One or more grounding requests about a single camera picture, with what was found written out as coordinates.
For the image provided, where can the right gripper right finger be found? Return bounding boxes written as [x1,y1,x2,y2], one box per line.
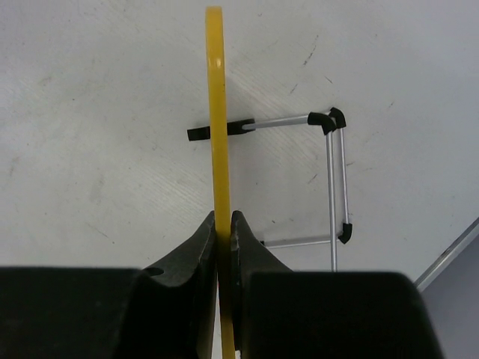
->
[231,211,443,358]

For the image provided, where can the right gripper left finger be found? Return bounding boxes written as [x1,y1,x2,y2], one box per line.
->
[1,215,216,358]

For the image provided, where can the yellow framed small whiteboard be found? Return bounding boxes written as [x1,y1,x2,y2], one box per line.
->
[205,6,236,358]

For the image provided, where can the aluminium frame rails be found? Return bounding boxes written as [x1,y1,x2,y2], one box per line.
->
[415,218,479,292]

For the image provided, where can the wire whiteboard stand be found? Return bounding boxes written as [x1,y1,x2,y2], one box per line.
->
[187,107,353,272]

